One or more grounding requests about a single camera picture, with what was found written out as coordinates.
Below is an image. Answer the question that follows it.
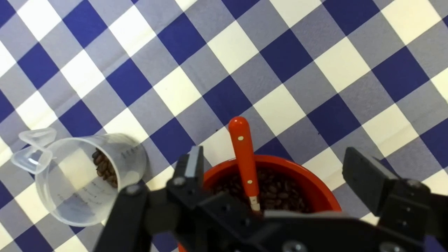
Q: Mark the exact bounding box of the brown coffee beans pile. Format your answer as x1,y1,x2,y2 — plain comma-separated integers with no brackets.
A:
212,167,313,216
92,147,120,191

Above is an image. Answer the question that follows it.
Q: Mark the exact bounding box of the blue white checked tablecloth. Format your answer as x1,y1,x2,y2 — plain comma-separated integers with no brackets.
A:
0,0,448,252

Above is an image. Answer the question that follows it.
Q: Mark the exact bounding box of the clear plastic measuring cup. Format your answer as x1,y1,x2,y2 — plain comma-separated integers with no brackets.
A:
10,128,150,228

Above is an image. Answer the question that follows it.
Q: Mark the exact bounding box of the orange handled metal spoon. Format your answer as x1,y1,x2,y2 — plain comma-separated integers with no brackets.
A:
227,116,264,214

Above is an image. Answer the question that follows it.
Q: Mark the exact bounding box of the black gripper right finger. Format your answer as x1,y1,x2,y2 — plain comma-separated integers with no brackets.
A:
342,147,448,252

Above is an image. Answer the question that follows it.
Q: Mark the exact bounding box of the red bowl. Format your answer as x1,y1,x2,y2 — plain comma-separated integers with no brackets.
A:
177,154,344,252

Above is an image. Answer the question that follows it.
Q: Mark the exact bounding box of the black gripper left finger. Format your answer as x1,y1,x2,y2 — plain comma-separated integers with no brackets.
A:
96,144,222,252

